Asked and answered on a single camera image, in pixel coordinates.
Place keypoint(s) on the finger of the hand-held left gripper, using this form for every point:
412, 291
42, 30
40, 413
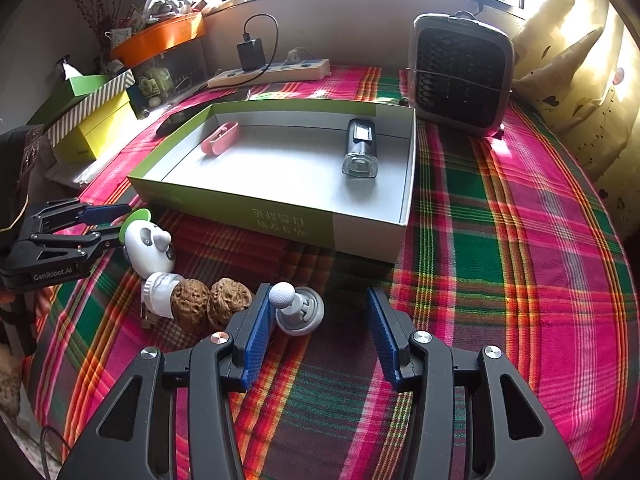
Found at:
90, 246
102, 214

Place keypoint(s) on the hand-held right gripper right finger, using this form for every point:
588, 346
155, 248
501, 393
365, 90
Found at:
382, 340

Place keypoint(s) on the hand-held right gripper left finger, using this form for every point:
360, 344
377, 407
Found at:
257, 340

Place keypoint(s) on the green white stand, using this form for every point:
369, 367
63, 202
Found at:
136, 217

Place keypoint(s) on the brown walnut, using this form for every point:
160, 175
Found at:
225, 302
190, 305

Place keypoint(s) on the grey and white knob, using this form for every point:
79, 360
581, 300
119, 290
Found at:
300, 310

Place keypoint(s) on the small white bottle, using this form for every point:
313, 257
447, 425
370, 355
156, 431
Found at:
160, 295

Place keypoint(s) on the green and white cardboard box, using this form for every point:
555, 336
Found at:
350, 230

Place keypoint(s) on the white paper sheets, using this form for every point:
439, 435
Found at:
75, 172

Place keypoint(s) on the white panda toy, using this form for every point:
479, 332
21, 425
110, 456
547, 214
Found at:
150, 245

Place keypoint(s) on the yellow box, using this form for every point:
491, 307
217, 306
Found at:
100, 130

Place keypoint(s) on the green tissue box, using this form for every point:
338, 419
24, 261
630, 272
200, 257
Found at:
85, 85

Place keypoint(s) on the black remote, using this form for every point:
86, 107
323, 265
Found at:
172, 121

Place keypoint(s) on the white tissue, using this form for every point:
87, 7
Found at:
70, 71

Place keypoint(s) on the plaid blanket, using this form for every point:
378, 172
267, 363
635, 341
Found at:
500, 260

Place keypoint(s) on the pink case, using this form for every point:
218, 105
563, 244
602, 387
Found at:
222, 135

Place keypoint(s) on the brown fuzzy cloth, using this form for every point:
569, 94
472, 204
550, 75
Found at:
10, 385

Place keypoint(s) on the orange tray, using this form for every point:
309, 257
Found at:
160, 40

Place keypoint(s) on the dried branches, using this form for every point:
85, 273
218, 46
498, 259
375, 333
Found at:
92, 10

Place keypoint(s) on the black bike light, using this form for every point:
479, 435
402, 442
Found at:
357, 152

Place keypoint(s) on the black charger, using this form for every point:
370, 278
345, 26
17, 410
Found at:
250, 54

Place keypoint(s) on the cream power strip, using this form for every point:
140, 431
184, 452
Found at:
300, 67

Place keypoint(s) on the white plug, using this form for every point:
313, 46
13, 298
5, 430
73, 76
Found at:
295, 55

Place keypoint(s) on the grey desk fan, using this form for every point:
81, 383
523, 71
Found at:
460, 75

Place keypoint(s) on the cream heart print curtain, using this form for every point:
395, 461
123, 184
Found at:
575, 85

